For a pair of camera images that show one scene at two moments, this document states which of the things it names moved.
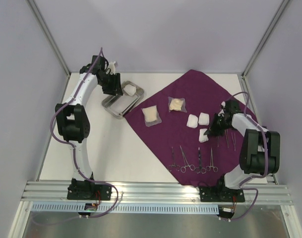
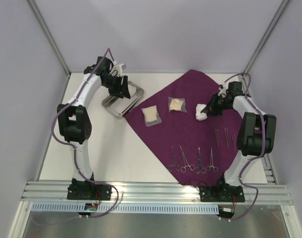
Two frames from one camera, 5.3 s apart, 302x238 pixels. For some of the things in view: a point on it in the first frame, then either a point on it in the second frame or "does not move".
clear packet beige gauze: (176, 104) does not move
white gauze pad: (204, 119) → (200, 116)
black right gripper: (219, 124) → (216, 104)
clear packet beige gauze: (151, 116) does not move
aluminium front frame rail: (147, 192) does not move
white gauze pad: (130, 89) does not move
